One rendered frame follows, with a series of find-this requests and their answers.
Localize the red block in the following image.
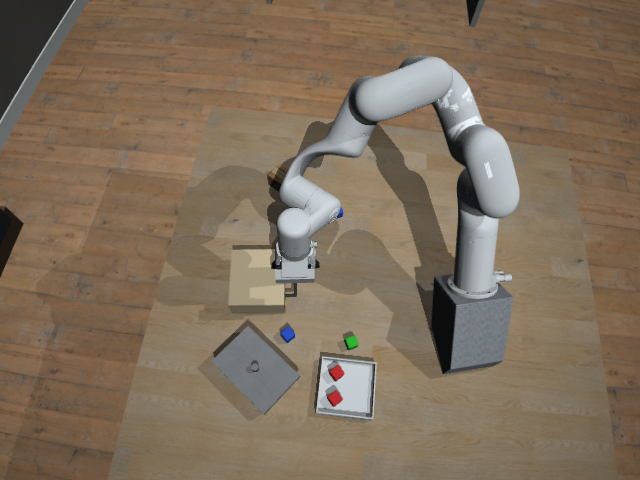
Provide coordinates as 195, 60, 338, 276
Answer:
327, 390, 343, 407
329, 365, 344, 382

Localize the green block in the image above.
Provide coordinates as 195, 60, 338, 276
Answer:
344, 335, 359, 351

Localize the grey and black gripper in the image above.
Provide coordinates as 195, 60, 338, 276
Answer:
271, 242, 320, 270

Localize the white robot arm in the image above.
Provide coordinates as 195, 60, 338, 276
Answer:
275, 55, 520, 299

